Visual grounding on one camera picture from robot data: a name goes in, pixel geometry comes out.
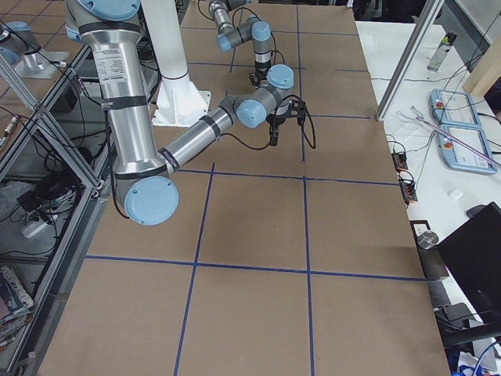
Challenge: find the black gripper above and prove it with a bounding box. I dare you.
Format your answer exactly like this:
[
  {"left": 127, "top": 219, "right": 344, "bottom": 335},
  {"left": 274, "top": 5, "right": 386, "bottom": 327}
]
[
  {"left": 266, "top": 99, "right": 306, "bottom": 146},
  {"left": 249, "top": 69, "right": 269, "bottom": 87}
]

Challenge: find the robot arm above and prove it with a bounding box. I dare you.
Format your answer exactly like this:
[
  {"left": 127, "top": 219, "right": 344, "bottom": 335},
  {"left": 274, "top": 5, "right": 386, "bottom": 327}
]
[
  {"left": 208, "top": 1, "right": 272, "bottom": 87},
  {"left": 67, "top": 1, "right": 294, "bottom": 226}
]

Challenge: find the clear plastic bottle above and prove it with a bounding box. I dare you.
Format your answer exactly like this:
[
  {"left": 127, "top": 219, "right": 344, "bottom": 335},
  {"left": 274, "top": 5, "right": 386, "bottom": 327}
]
[{"left": 427, "top": 31, "right": 457, "bottom": 71}]

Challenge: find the blue teach pendant upper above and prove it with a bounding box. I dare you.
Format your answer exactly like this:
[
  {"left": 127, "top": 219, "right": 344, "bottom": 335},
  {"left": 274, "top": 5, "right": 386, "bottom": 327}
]
[{"left": 430, "top": 89, "right": 481, "bottom": 127}]

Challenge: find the blue teach pendant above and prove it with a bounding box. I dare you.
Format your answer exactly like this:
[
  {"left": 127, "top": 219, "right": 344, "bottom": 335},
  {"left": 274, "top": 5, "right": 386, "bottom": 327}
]
[
  {"left": 430, "top": 89, "right": 481, "bottom": 127},
  {"left": 438, "top": 123, "right": 499, "bottom": 175}
]

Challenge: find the blue teach pendant lower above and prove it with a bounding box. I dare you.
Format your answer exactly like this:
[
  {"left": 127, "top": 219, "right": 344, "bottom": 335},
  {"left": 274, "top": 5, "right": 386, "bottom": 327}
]
[{"left": 438, "top": 123, "right": 499, "bottom": 175}]

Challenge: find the small metal cup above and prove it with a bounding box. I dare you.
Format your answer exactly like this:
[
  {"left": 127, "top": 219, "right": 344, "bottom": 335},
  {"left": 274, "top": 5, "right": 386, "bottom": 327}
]
[{"left": 416, "top": 230, "right": 439, "bottom": 250}]

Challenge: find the small white case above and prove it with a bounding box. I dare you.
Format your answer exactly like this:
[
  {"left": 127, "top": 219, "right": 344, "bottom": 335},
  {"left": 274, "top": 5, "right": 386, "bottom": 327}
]
[{"left": 447, "top": 188, "right": 463, "bottom": 201}]

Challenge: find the black monitor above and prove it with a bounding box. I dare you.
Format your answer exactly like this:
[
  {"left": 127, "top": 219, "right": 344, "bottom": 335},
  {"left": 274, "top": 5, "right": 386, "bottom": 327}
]
[{"left": 438, "top": 202, "right": 500, "bottom": 323}]

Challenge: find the white power strip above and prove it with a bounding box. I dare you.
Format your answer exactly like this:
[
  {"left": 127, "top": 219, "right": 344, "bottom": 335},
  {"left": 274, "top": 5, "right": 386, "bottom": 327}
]
[{"left": 20, "top": 218, "right": 50, "bottom": 239}]

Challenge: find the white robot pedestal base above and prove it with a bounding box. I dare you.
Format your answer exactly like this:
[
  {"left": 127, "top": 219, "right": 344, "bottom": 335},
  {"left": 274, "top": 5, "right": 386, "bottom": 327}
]
[{"left": 141, "top": 0, "right": 211, "bottom": 127}]

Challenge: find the aluminium frame post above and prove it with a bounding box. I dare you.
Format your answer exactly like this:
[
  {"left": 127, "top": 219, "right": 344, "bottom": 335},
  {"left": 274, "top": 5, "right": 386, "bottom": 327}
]
[{"left": 376, "top": 0, "right": 445, "bottom": 121}]

